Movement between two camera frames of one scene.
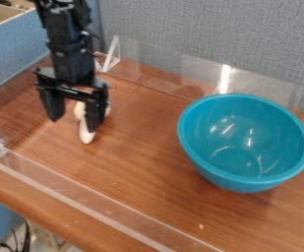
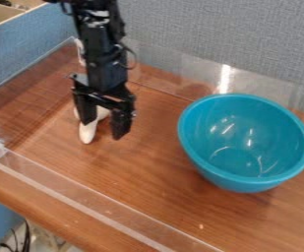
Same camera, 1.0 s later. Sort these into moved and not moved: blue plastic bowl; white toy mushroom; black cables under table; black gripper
Moved: black gripper
Not moved: black cables under table; blue plastic bowl; white toy mushroom
